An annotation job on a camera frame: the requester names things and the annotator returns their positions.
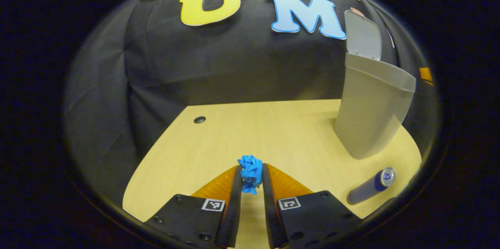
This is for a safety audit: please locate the black backdrop cloth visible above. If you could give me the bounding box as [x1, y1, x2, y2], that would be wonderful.
[64, 0, 440, 207]

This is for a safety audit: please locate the blue and silver pop can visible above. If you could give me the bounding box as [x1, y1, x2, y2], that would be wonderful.
[347, 167, 396, 205]

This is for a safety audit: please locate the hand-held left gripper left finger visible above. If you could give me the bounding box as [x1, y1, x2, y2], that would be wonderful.
[145, 165, 243, 249]

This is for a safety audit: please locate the white desktop garbage bin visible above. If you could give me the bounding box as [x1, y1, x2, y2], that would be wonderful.
[333, 10, 417, 160]

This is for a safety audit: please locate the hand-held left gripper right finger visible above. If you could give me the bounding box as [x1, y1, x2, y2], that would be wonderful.
[261, 163, 362, 249]

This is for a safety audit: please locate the blue paper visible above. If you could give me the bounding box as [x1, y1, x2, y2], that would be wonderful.
[237, 155, 263, 195]

